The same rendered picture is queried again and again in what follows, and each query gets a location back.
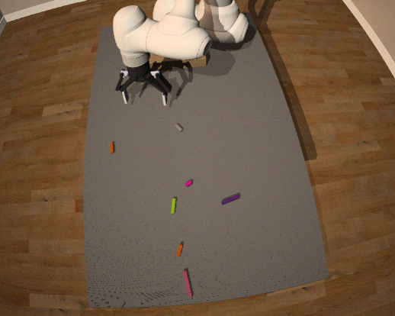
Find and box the purple rod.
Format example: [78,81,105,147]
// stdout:
[222,195,240,205]

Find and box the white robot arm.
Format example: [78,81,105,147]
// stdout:
[113,0,249,67]

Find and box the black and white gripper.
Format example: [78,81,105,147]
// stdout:
[115,61,172,105]

